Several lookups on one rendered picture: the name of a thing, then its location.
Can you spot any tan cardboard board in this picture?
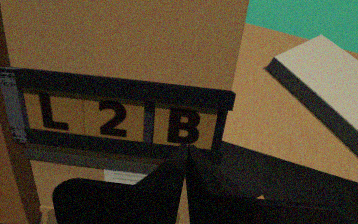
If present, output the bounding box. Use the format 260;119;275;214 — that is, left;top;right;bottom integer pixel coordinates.
0;0;249;224

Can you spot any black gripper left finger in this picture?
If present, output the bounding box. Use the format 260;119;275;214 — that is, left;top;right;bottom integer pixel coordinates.
52;144;188;224

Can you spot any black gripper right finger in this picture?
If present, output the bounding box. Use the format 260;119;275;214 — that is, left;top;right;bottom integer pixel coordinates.
186;144;348;224

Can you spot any beige flat rectangular slab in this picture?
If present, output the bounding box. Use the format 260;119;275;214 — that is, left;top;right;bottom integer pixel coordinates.
267;34;358;153

